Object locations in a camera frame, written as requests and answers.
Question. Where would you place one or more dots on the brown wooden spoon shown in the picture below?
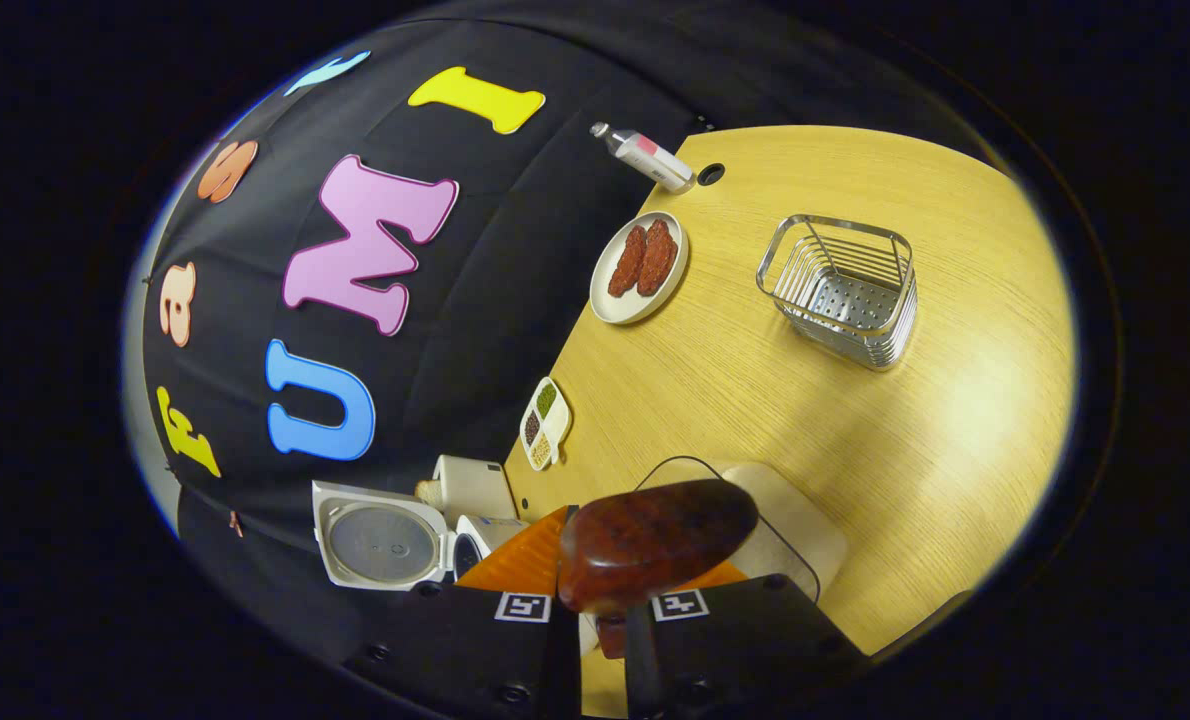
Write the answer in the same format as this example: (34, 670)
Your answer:
(655, 540)

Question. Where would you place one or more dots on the red-brown sausage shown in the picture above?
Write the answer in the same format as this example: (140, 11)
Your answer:
(658, 258)
(627, 262)

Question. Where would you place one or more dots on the clear container of rice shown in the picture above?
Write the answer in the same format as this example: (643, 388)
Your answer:
(795, 530)

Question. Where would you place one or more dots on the clear bottle with pink label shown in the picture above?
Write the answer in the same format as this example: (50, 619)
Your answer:
(650, 158)

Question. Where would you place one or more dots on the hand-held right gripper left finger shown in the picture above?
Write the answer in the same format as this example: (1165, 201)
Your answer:
(475, 650)

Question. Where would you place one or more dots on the toast bread slice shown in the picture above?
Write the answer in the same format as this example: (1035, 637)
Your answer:
(429, 493)

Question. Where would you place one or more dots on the white rice cooker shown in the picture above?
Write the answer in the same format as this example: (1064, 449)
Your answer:
(380, 545)

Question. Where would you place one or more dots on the white divided grain dish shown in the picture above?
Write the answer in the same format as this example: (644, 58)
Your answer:
(545, 425)

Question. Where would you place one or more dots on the white toaster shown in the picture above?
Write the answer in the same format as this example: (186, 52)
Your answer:
(475, 490)

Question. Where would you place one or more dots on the white round plate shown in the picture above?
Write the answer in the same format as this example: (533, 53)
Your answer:
(615, 305)

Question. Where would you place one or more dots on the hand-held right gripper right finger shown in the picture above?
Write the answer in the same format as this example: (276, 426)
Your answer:
(735, 640)

